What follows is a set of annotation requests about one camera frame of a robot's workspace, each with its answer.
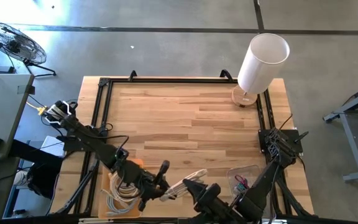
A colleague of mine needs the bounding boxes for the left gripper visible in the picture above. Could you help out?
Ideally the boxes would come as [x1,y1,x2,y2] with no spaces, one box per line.
[116,160,175,212]

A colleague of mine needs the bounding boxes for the white shade table lamp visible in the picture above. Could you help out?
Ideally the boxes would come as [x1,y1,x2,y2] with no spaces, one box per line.
[231,32,291,108]

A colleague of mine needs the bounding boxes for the black aluminium table frame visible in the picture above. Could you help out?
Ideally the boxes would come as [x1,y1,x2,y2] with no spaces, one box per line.
[50,68,318,218]

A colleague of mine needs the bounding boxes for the clear plastic bin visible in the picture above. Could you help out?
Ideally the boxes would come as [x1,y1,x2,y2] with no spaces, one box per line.
[227,164,277,223]

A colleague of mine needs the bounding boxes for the white paper sheet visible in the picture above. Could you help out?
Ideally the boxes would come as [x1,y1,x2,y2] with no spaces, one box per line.
[40,136,65,157]

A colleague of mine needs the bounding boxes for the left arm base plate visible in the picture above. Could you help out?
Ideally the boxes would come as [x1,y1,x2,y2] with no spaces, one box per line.
[56,134,107,153]

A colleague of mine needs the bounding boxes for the black floor fan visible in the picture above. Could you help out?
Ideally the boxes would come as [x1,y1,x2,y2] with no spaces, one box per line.
[0,20,57,78]

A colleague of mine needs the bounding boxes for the grey metal table frame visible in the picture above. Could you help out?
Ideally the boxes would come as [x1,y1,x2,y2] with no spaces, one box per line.
[323,80,358,183]

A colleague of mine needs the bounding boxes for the translucent orange plastic bin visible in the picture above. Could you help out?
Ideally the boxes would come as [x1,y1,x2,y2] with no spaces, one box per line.
[97,157,144,219]

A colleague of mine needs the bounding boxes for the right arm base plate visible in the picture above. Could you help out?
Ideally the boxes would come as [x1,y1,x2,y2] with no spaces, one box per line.
[258,128,310,156]

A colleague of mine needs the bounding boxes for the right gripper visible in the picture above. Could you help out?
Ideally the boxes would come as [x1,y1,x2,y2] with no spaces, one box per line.
[183,179,239,224]

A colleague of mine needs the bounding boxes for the pink cable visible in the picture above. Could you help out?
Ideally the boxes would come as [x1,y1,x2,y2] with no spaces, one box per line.
[234,174,250,187]

